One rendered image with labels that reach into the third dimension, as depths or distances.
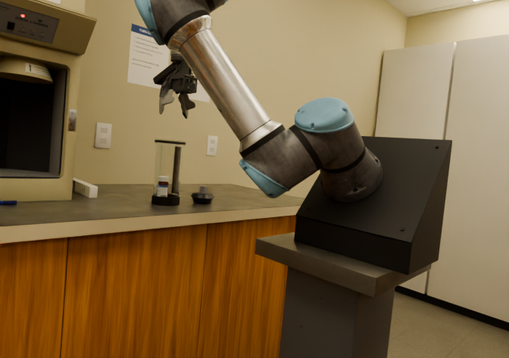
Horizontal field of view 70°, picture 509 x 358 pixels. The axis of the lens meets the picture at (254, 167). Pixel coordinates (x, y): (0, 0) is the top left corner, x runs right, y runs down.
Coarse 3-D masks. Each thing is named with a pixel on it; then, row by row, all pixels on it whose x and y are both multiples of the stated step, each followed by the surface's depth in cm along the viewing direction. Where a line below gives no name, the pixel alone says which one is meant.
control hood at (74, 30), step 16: (0, 0) 93; (16, 0) 94; (32, 0) 96; (64, 16) 103; (80, 16) 105; (0, 32) 99; (64, 32) 106; (80, 32) 109; (64, 48) 110; (80, 48) 113
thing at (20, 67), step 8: (0, 56) 108; (8, 56) 107; (0, 64) 106; (8, 64) 106; (16, 64) 107; (24, 64) 108; (32, 64) 110; (40, 64) 112; (0, 72) 106; (8, 72) 106; (16, 72) 106; (24, 72) 108; (32, 72) 109; (40, 72) 111; (48, 72) 116; (24, 80) 122; (32, 80) 122; (40, 80) 122; (48, 80) 114
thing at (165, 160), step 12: (168, 144) 123; (156, 156) 126; (168, 156) 124; (180, 156) 127; (156, 168) 126; (168, 168) 125; (180, 168) 128; (156, 180) 126; (168, 180) 125; (156, 192) 126; (168, 192) 125
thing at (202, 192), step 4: (200, 188) 138; (204, 188) 138; (196, 192) 139; (200, 192) 138; (204, 192) 138; (192, 196) 136; (196, 196) 135; (200, 196) 135; (204, 196) 135; (208, 196) 136; (212, 196) 138; (196, 200) 136; (200, 200) 135; (204, 200) 136; (208, 200) 137
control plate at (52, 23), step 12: (0, 12) 95; (12, 12) 96; (24, 12) 97; (36, 12) 99; (0, 24) 97; (24, 24) 100; (36, 24) 101; (48, 24) 103; (24, 36) 102; (36, 36) 104; (48, 36) 105
